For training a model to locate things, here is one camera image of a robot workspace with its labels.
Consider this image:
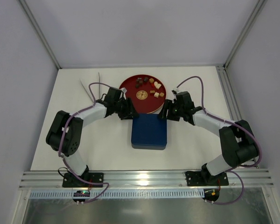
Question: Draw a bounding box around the blue box lid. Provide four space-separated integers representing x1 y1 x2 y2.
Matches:
131 113 167 146

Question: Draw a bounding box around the blue chocolate box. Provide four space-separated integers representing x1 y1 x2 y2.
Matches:
132 145 166 150

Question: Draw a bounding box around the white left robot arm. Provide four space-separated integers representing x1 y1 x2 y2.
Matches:
46 87 139 184

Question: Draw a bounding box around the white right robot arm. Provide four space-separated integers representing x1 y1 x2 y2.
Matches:
158 91 260 186

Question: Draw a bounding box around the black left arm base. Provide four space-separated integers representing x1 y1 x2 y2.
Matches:
62 172 104 188

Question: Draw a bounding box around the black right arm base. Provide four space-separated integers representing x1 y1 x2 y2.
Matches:
185 170 229 187

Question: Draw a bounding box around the round red tray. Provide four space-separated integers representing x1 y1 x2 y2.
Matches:
120 74 167 113

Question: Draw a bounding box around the left controller board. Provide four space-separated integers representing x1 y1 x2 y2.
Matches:
73 190 90 203

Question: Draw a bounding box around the controller board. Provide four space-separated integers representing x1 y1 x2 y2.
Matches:
203 189 220 203
73 190 90 203

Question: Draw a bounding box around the right controller board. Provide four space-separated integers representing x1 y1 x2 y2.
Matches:
203 189 220 203

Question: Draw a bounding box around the aluminium right side rail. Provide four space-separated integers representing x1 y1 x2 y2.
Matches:
216 65 259 168

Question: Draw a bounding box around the aluminium rail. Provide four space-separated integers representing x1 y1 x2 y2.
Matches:
216 65 259 168
20 168 274 189

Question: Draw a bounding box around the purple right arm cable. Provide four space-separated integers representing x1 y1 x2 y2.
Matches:
176 76 263 205

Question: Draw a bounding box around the aluminium front rail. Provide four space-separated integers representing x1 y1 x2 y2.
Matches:
20 168 274 189

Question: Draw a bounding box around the slotted cable duct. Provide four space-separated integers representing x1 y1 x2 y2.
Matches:
29 189 204 199

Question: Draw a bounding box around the aluminium right frame post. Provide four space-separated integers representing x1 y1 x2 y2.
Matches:
224 0 267 69

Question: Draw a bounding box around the aluminium frame post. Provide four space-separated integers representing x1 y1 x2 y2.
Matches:
17 0 62 70
224 0 267 69

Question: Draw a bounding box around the aluminium left frame post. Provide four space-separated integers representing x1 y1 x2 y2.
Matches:
17 0 62 70

